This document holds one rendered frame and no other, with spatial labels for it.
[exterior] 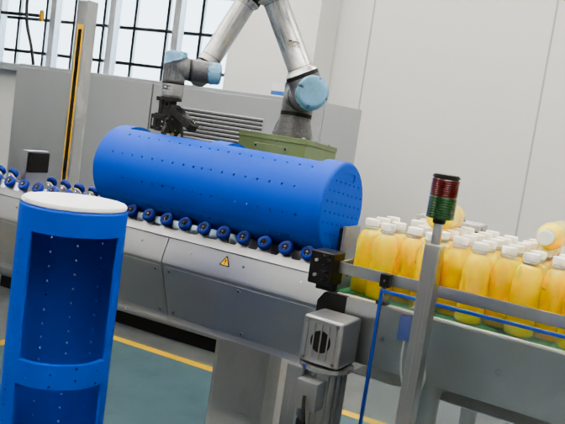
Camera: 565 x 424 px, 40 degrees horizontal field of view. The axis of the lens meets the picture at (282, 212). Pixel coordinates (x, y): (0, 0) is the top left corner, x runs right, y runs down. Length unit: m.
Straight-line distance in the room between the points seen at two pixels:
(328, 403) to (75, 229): 0.77
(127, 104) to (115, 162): 2.02
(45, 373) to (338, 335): 0.76
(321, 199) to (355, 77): 3.15
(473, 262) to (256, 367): 1.14
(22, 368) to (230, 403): 1.01
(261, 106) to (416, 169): 1.38
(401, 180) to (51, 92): 2.28
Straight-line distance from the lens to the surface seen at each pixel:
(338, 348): 1.92
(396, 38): 5.20
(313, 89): 2.66
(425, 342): 1.81
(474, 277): 1.94
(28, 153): 3.04
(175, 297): 2.51
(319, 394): 1.95
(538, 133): 4.90
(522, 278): 1.91
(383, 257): 2.02
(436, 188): 1.75
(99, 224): 2.04
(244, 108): 4.15
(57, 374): 2.12
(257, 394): 2.85
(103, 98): 4.71
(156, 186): 2.48
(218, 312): 2.42
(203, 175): 2.37
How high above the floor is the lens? 1.33
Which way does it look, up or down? 7 degrees down
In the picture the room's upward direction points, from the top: 8 degrees clockwise
